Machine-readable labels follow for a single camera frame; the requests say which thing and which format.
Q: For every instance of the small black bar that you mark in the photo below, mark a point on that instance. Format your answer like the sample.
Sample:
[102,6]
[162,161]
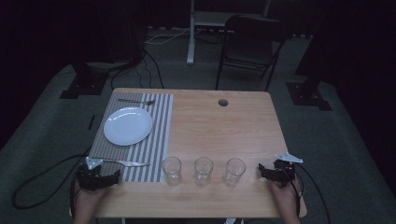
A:
[91,122]

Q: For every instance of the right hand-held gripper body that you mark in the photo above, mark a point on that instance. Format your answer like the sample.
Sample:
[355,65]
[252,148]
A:
[285,172]

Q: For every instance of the silver table knife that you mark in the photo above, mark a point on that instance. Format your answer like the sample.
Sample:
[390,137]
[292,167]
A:
[127,162]

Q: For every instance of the person's left hand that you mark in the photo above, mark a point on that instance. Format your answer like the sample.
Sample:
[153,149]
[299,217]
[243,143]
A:
[90,194]

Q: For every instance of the white metal stand frame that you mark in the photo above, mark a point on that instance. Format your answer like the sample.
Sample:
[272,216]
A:
[191,40]

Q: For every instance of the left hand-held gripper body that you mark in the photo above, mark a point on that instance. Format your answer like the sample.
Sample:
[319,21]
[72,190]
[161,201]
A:
[88,179]

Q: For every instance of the white round plate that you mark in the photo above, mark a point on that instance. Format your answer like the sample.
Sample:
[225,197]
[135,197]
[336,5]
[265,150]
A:
[128,126]

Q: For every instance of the silver fork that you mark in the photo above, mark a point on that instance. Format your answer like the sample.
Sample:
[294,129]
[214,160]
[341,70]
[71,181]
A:
[137,101]

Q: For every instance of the clear drinking glass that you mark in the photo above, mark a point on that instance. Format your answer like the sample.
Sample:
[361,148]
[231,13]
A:
[172,170]
[234,171]
[203,171]

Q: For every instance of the black folding chair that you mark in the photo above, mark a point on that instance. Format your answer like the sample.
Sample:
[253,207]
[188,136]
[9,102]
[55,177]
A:
[249,46]

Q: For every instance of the black stand base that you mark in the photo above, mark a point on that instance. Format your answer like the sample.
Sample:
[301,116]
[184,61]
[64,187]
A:
[306,96]
[85,82]

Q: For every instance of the person's right hand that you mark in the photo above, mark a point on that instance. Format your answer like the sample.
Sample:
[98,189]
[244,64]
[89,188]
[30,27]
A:
[285,194]

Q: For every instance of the grey striped placemat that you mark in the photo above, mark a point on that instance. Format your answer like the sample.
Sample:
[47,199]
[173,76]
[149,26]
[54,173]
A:
[158,137]

